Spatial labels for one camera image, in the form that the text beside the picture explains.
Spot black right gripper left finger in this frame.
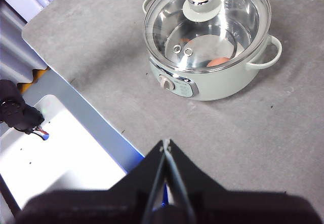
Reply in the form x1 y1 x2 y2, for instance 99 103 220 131
15 139 168 224

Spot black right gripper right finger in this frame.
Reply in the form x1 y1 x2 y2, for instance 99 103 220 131
164 139 324 224

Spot brown egg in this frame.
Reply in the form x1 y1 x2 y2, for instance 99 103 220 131
207 56 230 68

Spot glass lid with green knob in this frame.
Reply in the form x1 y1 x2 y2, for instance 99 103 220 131
143 0 272 74

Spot pale green electric cooking pot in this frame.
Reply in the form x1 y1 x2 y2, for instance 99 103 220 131
141 0 283 102

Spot yellow black hazard strip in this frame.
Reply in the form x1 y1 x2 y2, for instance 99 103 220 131
17 66 50 94

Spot red blue wire bundle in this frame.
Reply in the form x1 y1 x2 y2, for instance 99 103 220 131
31 128 50 141

